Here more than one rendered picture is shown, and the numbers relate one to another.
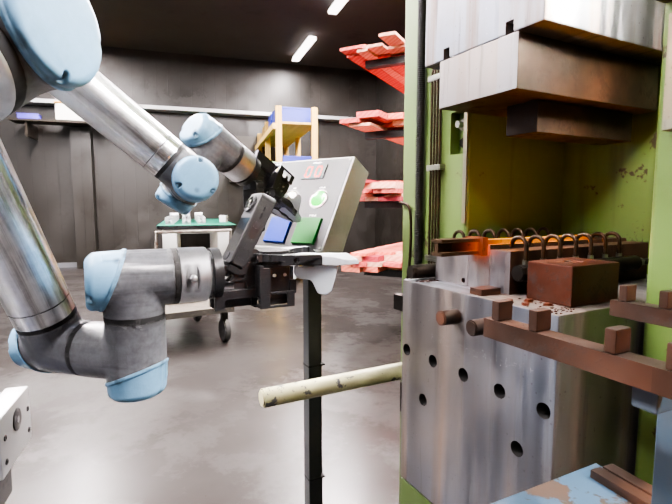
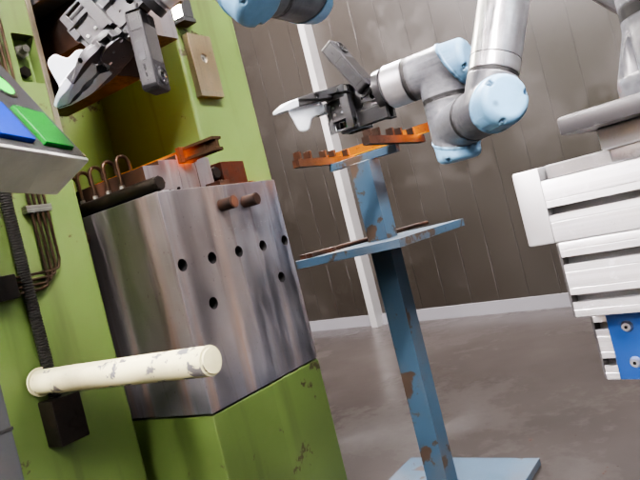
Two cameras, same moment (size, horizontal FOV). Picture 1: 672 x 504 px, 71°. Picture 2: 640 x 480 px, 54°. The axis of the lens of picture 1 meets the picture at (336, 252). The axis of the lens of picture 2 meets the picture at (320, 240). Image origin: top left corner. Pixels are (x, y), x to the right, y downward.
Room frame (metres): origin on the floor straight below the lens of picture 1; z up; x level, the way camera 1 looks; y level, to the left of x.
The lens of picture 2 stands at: (1.34, 1.06, 0.76)
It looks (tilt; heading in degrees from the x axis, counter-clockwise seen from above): 1 degrees down; 242
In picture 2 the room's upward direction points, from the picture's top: 14 degrees counter-clockwise
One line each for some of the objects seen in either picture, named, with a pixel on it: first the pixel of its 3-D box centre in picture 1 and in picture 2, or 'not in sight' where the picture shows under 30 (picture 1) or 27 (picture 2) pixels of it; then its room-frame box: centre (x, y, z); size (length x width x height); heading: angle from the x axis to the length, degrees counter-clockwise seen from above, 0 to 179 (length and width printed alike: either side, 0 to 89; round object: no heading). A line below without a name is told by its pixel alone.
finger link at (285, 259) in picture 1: (293, 259); not in sight; (0.67, 0.06, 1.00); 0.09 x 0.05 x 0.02; 82
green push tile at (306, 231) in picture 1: (307, 231); (41, 130); (1.21, 0.07, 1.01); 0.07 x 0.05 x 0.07; 53
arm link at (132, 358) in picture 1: (126, 353); (456, 126); (0.61, 0.28, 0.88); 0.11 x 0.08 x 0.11; 74
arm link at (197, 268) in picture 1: (194, 274); (398, 84); (0.64, 0.19, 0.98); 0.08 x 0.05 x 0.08; 28
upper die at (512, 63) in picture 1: (550, 86); (81, 47); (1.01, -0.44, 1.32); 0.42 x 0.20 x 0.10; 118
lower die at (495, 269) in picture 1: (542, 259); (118, 196); (1.01, -0.44, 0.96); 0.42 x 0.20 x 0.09; 118
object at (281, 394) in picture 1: (343, 382); (116, 372); (1.18, -0.02, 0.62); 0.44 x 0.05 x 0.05; 118
